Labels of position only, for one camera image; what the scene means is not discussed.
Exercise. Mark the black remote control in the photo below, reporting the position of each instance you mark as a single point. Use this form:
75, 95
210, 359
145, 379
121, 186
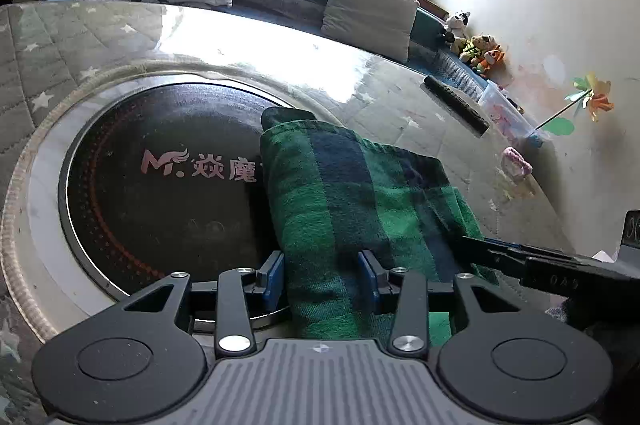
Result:
457, 105

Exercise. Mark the clear plastic box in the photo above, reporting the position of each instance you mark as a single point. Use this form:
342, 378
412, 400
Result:
505, 115

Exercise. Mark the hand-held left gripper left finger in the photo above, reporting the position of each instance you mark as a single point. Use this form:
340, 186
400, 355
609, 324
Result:
272, 277

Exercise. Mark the round induction cooktop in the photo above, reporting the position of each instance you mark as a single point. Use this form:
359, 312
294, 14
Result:
175, 205

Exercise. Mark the cow plush toy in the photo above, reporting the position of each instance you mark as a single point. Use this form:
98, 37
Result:
456, 25

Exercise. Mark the beige cushion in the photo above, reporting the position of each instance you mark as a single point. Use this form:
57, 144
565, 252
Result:
370, 10

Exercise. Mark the green plaid shirt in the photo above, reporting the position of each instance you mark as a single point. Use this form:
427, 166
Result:
340, 205

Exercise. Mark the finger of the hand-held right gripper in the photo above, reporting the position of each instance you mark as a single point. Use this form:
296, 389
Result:
492, 255
545, 252

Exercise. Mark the orange plush toy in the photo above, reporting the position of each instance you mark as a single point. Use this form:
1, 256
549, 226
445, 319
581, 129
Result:
492, 60

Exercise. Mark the bear plush toy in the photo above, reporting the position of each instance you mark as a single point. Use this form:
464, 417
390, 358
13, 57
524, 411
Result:
475, 47

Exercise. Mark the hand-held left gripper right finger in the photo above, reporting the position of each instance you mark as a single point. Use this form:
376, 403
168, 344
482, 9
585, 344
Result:
367, 275

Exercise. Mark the person's right forearm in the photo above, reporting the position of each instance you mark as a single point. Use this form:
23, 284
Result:
600, 320

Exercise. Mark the paper pinwheel flower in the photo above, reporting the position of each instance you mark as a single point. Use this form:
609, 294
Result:
595, 97

